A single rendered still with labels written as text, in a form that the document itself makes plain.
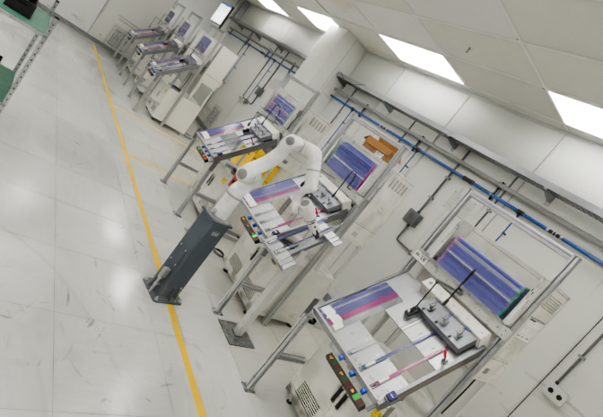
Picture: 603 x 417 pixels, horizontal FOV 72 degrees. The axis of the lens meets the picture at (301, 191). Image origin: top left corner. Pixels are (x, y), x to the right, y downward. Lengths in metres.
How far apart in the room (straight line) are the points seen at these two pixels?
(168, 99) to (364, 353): 5.89
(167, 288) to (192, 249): 0.34
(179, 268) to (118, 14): 8.89
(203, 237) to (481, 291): 1.76
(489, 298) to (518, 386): 1.59
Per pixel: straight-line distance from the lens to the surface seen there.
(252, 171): 2.77
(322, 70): 6.54
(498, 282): 2.64
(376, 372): 2.44
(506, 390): 4.15
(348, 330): 2.58
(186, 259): 2.99
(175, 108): 7.58
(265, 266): 3.59
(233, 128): 4.90
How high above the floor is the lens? 1.61
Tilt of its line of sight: 8 degrees down
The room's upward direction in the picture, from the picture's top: 38 degrees clockwise
